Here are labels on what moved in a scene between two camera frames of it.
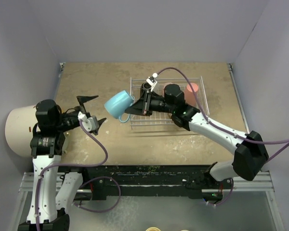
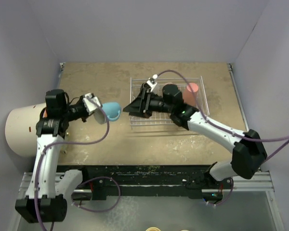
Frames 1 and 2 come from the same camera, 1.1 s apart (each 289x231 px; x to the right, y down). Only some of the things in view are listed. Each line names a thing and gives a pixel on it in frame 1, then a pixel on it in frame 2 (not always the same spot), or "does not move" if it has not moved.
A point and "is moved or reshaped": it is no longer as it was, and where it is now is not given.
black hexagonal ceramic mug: x=144 y=86 does not move
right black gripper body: x=152 y=103 does not move
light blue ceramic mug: x=116 y=104 is moved or reshaped
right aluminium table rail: x=243 y=110 does not move
